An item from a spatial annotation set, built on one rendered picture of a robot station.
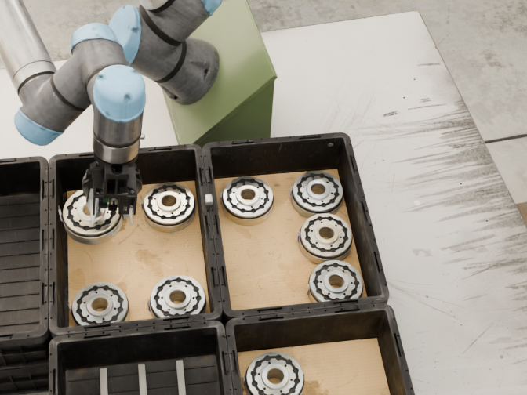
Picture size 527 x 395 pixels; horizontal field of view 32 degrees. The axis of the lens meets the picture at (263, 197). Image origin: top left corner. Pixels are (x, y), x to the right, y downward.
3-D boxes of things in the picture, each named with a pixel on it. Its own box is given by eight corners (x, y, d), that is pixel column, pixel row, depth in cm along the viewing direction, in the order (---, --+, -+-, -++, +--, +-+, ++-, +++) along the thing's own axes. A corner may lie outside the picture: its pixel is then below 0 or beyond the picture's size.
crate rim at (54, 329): (49, 162, 183) (48, 154, 181) (201, 150, 186) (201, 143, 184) (50, 342, 159) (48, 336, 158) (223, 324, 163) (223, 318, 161)
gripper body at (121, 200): (90, 217, 154) (92, 172, 144) (89, 176, 159) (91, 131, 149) (136, 217, 155) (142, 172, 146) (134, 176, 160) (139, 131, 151)
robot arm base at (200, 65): (164, 69, 215) (132, 52, 207) (210, 29, 208) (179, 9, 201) (177, 117, 206) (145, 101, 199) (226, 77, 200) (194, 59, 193)
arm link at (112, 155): (92, 111, 146) (143, 112, 148) (91, 131, 149) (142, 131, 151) (92, 148, 141) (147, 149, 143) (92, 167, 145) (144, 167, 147)
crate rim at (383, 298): (201, 150, 186) (201, 143, 184) (347, 139, 190) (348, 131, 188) (223, 324, 163) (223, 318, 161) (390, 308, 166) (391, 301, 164)
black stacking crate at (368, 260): (202, 179, 194) (202, 145, 185) (341, 168, 197) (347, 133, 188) (224, 349, 171) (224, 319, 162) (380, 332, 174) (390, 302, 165)
